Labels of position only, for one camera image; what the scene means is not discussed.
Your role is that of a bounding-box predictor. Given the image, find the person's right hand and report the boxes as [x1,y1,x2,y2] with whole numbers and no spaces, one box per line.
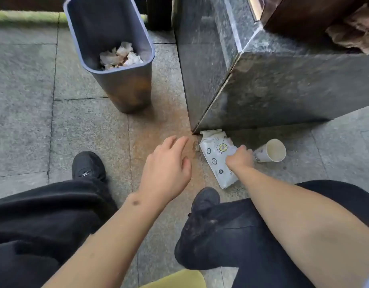
[226,144,255,177]

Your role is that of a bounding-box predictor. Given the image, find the person's left hand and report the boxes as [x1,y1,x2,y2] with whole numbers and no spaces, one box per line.
[128,135,193,208]

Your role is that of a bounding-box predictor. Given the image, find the white wet wipes packet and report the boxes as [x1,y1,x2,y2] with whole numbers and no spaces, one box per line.
[198,128,242,190]

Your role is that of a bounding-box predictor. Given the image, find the dark blue plastic bin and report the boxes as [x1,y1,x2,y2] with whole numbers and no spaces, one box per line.
[63,0,156,114]

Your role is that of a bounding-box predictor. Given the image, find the person's right forearm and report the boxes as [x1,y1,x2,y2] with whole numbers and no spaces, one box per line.
[229,166,369,288]

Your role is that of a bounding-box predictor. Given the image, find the person's left forearm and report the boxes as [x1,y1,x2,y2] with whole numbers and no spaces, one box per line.
[41,193,164,288]

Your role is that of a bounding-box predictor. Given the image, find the person's black right shoe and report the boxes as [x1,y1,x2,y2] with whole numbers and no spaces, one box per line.
[187,186,221,225]

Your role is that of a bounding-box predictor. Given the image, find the person's black shoe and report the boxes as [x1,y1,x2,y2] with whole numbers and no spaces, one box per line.
[71,151,107,182]
[187,186,221,225]

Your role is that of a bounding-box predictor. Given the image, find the person's black left shoe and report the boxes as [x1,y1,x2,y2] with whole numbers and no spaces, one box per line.
[71,151,107,182]

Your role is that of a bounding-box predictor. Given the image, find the person's black trousers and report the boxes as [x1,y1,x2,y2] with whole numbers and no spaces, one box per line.
[0,176,369,288]

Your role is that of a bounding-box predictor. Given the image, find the white paper cup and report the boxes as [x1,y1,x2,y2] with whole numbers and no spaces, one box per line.
[252,138,287,163]

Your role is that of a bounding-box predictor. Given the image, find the grey granite plinth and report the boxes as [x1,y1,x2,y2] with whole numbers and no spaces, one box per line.
[172,0,369,135]

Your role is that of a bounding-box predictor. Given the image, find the yellow stool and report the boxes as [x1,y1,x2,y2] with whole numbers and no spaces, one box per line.
[139,269,206,288]

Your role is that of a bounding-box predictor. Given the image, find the crumpled waste paper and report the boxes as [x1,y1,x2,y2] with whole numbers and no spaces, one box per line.
[99,42,144,71]

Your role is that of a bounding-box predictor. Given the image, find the brass trim strip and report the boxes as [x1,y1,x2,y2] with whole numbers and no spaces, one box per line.
[247,0,264,21]

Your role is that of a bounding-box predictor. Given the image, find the brown wooden pillar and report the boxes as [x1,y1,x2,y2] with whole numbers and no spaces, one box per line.
[247,0,369,42]

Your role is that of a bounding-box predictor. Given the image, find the dark wooden railing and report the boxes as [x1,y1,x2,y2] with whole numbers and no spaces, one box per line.
[0,0,173,31]

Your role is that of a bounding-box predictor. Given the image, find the crumpled brown paper bag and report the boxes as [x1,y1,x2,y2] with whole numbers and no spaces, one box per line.
[325,4,369,55]

